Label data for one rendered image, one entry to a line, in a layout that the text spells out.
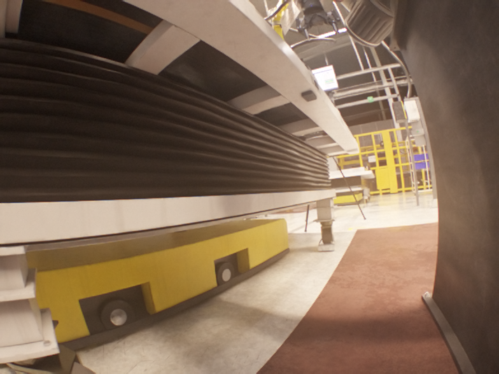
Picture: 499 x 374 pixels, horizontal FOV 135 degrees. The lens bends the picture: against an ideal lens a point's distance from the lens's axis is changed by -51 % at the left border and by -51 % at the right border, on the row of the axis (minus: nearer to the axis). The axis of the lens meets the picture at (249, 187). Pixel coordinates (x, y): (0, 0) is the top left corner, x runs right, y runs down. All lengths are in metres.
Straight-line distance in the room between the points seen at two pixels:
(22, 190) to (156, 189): 0.33
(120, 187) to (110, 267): 0.25
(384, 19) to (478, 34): 0.59
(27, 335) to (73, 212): 0.21
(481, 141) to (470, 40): 0.19
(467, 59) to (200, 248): 0.95
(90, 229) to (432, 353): 0.72
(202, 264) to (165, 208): 0.49
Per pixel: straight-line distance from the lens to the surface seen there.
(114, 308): 0.76
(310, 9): 0.79
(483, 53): 0.46
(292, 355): 0.60
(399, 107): 3.53
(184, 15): 0.47
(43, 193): 0.47
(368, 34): 1.04
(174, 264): 0.76
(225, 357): 0.62
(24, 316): 0.38
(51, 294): 0.65
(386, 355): 0.60
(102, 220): 0.33
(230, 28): 0.50
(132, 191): 0.51
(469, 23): 0.49
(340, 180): 5.73
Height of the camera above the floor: 0.41
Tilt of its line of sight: 3 degrees up
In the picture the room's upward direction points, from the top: 5 degrees counter-clockwise
